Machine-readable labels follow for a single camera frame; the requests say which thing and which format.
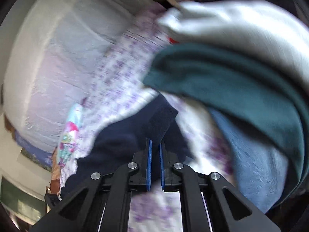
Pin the folded floral quilt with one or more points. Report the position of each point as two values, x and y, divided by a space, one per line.
70 135

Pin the brown satin pillow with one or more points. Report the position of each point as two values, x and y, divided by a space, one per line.
55 176

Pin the white cloth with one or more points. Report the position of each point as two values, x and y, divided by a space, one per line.
241 24

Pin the green framed picture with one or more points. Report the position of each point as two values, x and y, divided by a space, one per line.
20 199

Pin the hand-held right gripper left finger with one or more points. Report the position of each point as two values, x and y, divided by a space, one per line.
149 166

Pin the blue patterned cloth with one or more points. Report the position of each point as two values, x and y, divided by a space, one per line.
33 151

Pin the light blue cloth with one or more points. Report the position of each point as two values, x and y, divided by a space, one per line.
253 162

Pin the small red thing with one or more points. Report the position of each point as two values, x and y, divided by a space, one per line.
172 40

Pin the purple floral bed sheet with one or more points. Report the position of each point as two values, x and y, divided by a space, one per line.
125 65

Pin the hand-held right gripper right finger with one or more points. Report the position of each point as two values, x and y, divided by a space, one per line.
162 166

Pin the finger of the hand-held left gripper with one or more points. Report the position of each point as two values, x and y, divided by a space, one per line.
52 198

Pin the teal cloth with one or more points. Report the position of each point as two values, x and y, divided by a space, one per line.
229 89

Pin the navy blue pants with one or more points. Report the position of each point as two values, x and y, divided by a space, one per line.
125 135

